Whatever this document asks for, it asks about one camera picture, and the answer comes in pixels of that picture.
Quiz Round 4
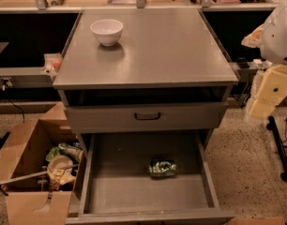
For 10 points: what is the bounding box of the open grey drawer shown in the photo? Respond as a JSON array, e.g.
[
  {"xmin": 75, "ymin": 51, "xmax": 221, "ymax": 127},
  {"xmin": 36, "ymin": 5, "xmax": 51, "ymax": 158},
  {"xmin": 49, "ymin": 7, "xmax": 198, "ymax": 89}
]
[{"xmin": 66, "ymin": 132, "xmax": 234, "ymax": 225}]

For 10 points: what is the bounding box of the tan bowl in box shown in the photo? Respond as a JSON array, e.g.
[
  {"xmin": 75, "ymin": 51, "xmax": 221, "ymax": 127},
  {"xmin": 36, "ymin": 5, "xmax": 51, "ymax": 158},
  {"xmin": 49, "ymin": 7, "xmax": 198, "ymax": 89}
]
[{"xmin": 47, "ymin": 155, "xmax": 76, "ymax": 186}]

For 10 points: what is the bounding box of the black stand leg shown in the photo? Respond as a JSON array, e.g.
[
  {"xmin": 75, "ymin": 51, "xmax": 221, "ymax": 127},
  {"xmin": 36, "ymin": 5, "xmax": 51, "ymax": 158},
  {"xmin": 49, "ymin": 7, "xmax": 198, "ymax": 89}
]
[{"xmin": 266, "ymin": 116, "xmax": 287, "ymax": 182}]

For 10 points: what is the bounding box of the white ceramic bowl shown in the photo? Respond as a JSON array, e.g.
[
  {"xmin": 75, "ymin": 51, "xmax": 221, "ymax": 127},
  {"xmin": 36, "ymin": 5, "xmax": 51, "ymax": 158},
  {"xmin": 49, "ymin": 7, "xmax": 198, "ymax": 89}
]
[{"xmin": 90, "ymin": 19, "xmax": 124, "ymax": 46}]

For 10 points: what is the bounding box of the brown cardboard box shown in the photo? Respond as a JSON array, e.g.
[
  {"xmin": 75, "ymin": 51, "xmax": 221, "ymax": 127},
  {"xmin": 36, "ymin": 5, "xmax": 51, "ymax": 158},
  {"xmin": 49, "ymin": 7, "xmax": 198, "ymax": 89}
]
[{"xmin": 0, "ymin": 103, "xmax": 76, "ymax": 225}]

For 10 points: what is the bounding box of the grey metal rod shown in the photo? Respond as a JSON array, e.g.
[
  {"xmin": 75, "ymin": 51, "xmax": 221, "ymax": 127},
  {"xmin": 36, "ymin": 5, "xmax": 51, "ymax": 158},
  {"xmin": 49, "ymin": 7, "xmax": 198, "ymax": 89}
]
[{"xmin": 0, "ymin": 164, "xmax": 79, "ymax": 187}]

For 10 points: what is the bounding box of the small tray with red ball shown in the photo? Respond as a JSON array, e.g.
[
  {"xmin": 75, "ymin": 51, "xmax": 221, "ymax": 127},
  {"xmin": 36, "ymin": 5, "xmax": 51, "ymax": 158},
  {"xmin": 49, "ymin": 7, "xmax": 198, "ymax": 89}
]
[{"xmin": 40, "ymin": 52, "xmax": 62, "ymax": 77}]

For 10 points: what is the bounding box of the crushed green can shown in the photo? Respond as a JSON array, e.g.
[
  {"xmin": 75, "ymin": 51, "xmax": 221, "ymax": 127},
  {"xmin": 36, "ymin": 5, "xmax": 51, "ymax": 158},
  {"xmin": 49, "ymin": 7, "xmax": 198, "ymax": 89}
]
[{"xmin": 148, "ymin": 160, "xmax": 177, "ymax": 178}]

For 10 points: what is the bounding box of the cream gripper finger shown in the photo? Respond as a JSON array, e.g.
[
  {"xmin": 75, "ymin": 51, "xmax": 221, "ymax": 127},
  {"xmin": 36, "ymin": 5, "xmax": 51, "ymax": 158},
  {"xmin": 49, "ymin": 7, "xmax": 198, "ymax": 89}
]
[
  {"xmin": 256, "ymin": 65, "xmax": 287, "ymax": 107},
  {"xmin": 248, "ymin": 99, "xmax": 275, "ymax": 119}
]

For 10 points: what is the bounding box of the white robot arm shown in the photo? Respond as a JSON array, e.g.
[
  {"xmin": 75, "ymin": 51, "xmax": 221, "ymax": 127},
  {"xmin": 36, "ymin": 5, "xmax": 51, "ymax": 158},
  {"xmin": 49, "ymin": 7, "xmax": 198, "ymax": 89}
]
[{"xmin": 241, "ymin": 0, "xmax": 287, "ymax": 120}]

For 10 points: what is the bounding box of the green crumpled bag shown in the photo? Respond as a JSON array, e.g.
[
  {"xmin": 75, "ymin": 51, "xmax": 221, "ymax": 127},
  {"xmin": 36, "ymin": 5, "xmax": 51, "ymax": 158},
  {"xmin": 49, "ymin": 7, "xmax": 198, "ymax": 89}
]
[{"xmin": 45, "ymin": 142, "xmax": 84, "ymax": 163}]

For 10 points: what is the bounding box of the grey drawer cabinet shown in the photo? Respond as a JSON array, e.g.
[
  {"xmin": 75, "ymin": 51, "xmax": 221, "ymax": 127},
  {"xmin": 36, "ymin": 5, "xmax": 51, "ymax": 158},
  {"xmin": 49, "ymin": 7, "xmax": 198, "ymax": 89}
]
[{"xmin": 52, "ymin": 7, "xmax": 240, "ymax": 225}]

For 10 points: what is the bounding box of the closed grey drawer with handle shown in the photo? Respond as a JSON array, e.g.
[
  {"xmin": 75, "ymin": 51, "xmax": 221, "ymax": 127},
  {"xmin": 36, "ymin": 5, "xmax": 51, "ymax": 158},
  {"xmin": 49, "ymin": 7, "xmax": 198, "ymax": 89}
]
[{"xmin": 65, "ymin": 102, "xmax": 227, "ymax": 134}]

